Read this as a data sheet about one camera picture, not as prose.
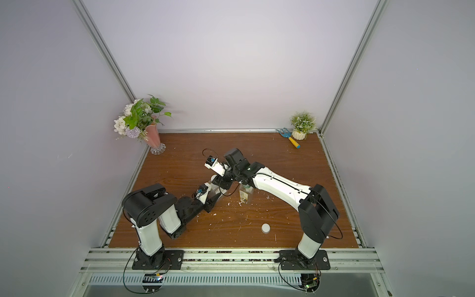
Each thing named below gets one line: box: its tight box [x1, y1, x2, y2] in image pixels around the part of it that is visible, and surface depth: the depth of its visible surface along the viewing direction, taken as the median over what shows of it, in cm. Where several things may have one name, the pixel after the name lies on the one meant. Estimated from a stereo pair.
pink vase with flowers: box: [113, 94, 173, 156], surface depth 92 cm
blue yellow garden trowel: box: [275, 127, 302, 150], surface depth 121 cm
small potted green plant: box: [290, 110, 318, 141], surface depth 112 cm
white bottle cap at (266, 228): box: [261, 222, 271, 234], surface depth 83 cm
